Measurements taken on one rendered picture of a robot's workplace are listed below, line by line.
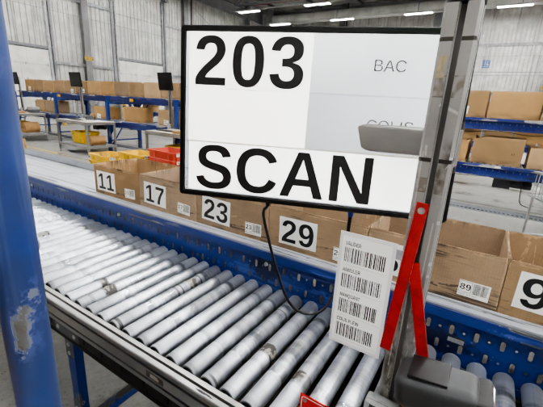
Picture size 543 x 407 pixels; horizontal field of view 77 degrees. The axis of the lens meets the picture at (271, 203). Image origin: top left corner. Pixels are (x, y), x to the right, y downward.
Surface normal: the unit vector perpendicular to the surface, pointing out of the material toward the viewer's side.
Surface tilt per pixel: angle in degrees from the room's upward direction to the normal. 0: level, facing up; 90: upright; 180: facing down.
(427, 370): 8
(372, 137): 90
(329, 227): 90
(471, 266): 91
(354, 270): 90
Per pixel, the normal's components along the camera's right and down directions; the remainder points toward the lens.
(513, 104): -0.52, 0.21
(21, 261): 0.75, 0.22
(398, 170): -0.21, 0.20
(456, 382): -0.07, -0.98
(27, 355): 0.51, 0.27
